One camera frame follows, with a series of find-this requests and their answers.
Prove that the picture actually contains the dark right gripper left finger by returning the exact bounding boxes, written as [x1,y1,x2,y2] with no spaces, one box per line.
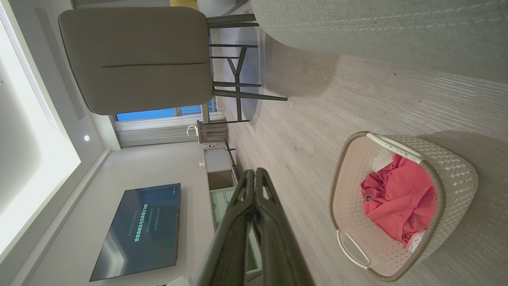
[194,170,256,286]

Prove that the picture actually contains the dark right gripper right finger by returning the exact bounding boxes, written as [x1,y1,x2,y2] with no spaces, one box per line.
[255,168,315,286]

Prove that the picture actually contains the white woven plastic laundry basket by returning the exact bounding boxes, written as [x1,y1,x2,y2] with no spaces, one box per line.
[329,131,479,283]

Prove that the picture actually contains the white TV cabinet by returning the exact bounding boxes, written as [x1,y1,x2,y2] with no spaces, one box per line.
[204,147,263,282]

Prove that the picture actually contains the flat screen television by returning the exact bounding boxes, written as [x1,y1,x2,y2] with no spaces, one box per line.
[89,183,182,282]

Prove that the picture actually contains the small wooden side stool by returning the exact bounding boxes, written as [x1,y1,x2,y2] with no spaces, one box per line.
[197,120,229,145]

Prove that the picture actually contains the white pleated window curtain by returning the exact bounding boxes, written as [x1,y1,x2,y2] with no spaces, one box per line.
[114,112,225,149]

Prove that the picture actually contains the red shirt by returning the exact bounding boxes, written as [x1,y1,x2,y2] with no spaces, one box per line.
[360,154,437,248]

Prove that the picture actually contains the window pane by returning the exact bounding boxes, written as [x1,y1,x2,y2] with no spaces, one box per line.
[115,101,217,122]

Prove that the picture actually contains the yellow object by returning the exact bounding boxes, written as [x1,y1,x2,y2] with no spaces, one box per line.
[169,0,199,11]

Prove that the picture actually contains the grey-green fabric sofa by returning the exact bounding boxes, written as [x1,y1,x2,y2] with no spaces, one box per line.
[251,0,508,84]

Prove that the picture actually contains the black metal frame table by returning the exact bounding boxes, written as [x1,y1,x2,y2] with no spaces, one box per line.
[209,43,262,124]

